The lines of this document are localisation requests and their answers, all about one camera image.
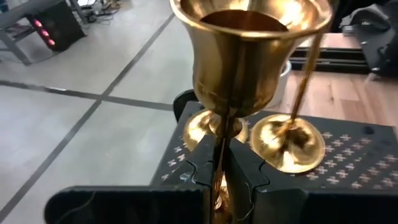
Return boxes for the short gold candlestick holder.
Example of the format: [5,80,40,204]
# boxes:
[169,0,336,224]

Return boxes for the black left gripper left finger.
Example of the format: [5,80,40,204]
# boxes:
[44,136,217,224]

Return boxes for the tangle of floor cables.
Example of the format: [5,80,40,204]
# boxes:
[79,0,124,22]

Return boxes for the black computer tower red lights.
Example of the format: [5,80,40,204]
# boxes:
[26,1,85,52]

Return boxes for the black perforated metal shelf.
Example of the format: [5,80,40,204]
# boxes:
[150,101,398,190]

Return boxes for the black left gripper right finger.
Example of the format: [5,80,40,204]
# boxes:
[225,138,398,224]

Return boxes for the grey metal desk frame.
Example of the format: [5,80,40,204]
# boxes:
[0,0,88,66]

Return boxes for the medium gold candlestick holder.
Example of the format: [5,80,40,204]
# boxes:
[249,30,326,174]

